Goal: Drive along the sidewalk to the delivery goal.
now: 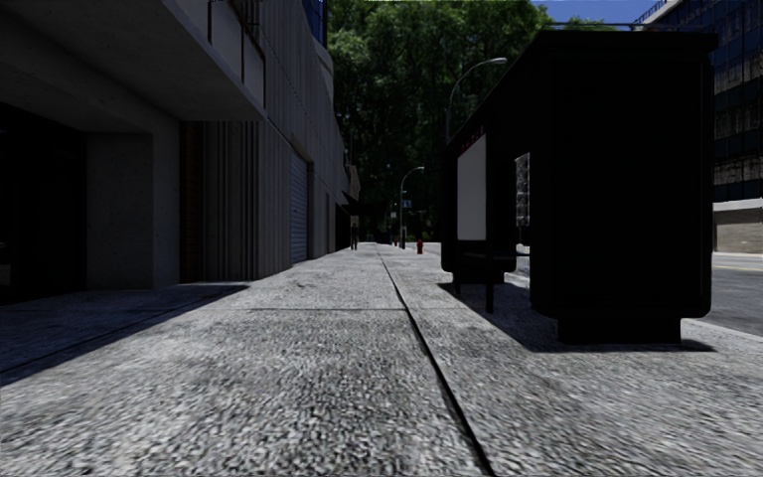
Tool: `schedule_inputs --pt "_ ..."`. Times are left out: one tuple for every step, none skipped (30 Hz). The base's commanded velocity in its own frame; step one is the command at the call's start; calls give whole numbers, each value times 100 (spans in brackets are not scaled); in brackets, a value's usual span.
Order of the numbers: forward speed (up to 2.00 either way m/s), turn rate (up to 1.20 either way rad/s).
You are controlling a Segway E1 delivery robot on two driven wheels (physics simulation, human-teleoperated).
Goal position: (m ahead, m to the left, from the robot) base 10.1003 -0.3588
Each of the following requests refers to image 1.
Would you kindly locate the person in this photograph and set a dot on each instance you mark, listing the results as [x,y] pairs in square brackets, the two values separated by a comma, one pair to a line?
[354,234]

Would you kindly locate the grey street lamp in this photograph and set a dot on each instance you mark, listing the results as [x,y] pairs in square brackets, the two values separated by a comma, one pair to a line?
[401,203]
[454,89]

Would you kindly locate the trees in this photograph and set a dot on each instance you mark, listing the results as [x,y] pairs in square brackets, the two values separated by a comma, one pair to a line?
[393,89]

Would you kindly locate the pale concrete building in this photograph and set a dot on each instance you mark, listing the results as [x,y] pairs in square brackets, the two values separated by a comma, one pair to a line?
[238,179]

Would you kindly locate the black bus shelter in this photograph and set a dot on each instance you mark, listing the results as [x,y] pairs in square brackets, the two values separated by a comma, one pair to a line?
[620,179]

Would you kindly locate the glass tower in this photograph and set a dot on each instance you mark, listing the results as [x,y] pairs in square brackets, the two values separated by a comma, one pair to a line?
[739,119]

